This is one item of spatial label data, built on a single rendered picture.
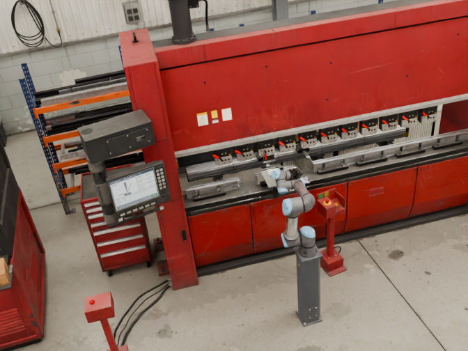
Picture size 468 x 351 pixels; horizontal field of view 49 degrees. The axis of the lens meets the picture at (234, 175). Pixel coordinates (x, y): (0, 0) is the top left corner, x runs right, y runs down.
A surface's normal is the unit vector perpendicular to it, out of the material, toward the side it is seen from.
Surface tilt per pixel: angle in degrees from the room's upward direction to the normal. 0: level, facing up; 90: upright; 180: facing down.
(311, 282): 90
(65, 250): 0
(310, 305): 90
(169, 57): 90
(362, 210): 90
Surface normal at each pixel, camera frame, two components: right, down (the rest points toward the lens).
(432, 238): -0.09, -0.83
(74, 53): 0.29, 0.51
